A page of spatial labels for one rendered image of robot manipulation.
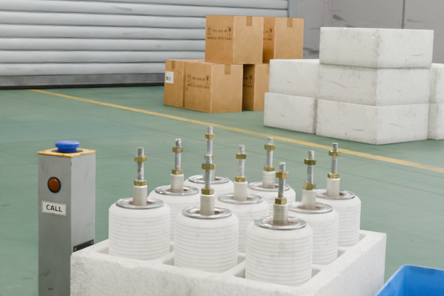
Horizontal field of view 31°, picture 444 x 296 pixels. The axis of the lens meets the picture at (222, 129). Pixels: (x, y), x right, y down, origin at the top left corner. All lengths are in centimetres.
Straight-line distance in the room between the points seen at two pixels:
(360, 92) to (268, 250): 281
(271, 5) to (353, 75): 392
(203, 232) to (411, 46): 290
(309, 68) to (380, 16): 372
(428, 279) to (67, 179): 65
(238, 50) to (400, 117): 145
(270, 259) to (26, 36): 551
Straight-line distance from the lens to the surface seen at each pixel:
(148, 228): 124
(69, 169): 136
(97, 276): 126
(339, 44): 400
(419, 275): 150
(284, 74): 433
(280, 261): 114
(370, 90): 387
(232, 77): 506
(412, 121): 405
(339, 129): 400
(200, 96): 508
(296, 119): 424
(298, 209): 126
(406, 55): 397
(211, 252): 119
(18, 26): 651
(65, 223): 138
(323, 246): 126
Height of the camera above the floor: 53
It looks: 7 degrees down
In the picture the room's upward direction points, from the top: 2 degrees clockwise
